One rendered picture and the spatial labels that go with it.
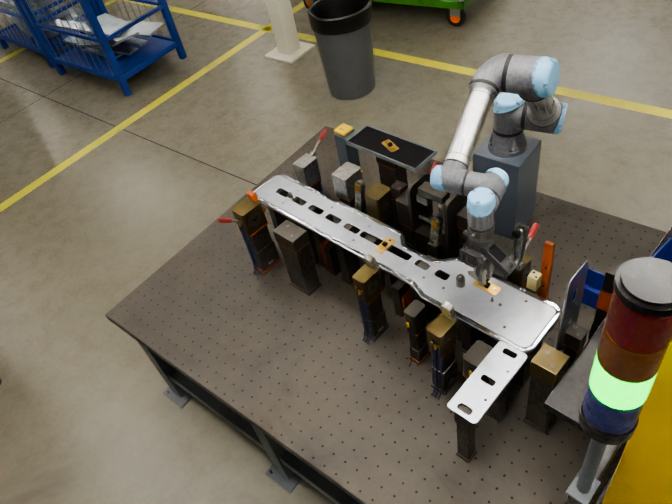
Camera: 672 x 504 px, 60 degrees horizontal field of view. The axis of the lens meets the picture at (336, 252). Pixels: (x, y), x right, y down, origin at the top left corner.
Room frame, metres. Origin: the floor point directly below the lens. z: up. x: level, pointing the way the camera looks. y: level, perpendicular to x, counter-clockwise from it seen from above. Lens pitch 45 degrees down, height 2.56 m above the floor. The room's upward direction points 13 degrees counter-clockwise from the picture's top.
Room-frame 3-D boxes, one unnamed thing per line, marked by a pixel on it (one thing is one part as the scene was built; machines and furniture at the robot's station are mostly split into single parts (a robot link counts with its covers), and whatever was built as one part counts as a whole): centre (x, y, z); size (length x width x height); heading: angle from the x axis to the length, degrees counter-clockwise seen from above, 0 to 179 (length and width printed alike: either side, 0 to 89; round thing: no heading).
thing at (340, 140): (2.14, -0.15, 0.92); 0.08 x 0.08 x 0.44; 38
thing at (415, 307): (1.22, -0.21, 0.84); 0.10 x 0.05 x 0.29; 128
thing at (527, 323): (1.55, -0.17, 1.00); 1.38 x 0.22 x 0.02; 38
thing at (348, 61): (4.47, -0.46, 0.36); 0.50 x 0.50 x 0.73
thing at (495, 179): (1.26, -0.47, 1.43); 0.11 x 0.11 x 0.08; 52
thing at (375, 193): (1.78, -0.23, 0.89); 0.12 x 0.08 x 0.38; 128
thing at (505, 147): (1.83, -0.77, 1.15); 0.15 x 0.15 x 0.10
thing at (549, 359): (0.88, -0.53, 0.88); 0.08 x 0.08 x 0.36; 38
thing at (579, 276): (0.96, -0.62, 1.17); 0.12 x 0.01 x 0.34; 128
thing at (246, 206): (1.89, 0.33, 0.88); 0.14 x 0.09 x 0.36; 128
